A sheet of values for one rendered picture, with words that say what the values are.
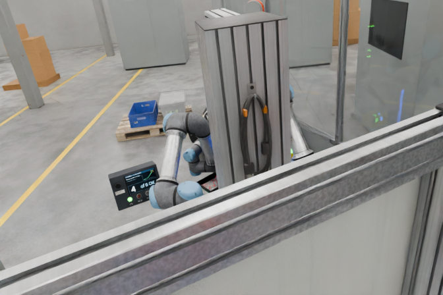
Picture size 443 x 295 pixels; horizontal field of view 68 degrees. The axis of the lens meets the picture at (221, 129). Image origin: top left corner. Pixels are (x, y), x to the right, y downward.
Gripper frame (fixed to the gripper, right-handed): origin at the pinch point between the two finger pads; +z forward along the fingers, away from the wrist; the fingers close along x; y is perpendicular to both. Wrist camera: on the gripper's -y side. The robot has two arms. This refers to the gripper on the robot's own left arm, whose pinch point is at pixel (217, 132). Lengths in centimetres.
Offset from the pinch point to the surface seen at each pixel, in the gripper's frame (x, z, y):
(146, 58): 32, 526, 532
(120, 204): 6, -80, 19
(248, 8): -73, 80, -2
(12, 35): -98, 215, 568
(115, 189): -3, -78, 20
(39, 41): -73, 374, 739
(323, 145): 34, 51, -58
